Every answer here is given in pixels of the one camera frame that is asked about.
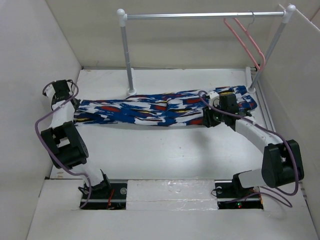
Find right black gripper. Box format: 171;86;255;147
201;102;227;128

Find blue white red patterned trousers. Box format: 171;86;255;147
73;84;258;128

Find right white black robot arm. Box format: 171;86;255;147
198;90;305;198

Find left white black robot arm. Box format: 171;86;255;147
39;79;112;199

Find pink plastic hanger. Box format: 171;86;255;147
223;11;266;73

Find white metal clothes rack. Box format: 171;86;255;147
116;4;296;96

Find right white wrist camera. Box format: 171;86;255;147
207;91;220;110

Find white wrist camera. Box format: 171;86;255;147
207;91;220;110
42;81;56;100

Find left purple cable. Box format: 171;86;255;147
34;79;92;208

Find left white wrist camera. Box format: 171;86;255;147
42;81;56;100

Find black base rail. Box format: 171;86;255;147
81;179;264;211

